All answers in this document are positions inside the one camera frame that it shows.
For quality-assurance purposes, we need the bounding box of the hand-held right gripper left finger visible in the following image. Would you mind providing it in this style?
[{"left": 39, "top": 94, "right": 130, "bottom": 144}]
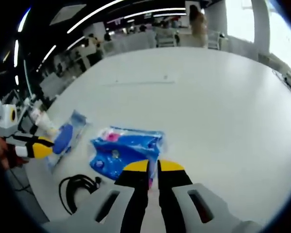
[{"left": 42, "top": 159, "right": 149, "bottom": 233}]

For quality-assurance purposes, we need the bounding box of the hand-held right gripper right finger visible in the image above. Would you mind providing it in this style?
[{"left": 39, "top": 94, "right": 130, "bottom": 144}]
[{"left": 158, "top": 160, "right": 264, "bottom": 233}]

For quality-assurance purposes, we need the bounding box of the clear plastic bottle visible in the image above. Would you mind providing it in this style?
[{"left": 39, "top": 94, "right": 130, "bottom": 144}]
[{"left": 30, "top": 108, "right": 61, "bottom": 137}]

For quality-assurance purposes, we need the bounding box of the clear packet with blue oval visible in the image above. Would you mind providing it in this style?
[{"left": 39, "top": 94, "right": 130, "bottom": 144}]
[{"left": 45, "top": 110, "right": 91, "bottom": 171}]

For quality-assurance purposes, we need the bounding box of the bright blue plastic packet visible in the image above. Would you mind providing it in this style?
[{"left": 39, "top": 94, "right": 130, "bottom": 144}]
[{"left": 89, "top": 125, "right": 166, "bottom": 181}]

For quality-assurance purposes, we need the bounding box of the black cable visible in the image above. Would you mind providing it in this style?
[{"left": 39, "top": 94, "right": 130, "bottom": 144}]
[{"left": 59, "top": 174, "right": 103, "bottom": 216}]

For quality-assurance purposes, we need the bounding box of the person's left hand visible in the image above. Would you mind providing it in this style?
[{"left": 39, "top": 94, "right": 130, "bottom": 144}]
[{"left": 0, "top": 137, "right": 18, "bottom": 170}]

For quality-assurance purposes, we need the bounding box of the white table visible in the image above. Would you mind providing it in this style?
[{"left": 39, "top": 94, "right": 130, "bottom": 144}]
[{"left": 26, "top": 47, "right": 291, "bottom": 226}]

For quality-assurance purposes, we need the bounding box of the long ceiling light strip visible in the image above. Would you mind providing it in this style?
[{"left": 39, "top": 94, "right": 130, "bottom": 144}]
[{"left": 67, "top": 7, "right": 187, "bottom": 34}]

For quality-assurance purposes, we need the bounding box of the small grey device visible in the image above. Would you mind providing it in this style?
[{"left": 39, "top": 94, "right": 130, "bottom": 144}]
[{"left": 282, "top": 72, "right": 291, "bottom": 88}]

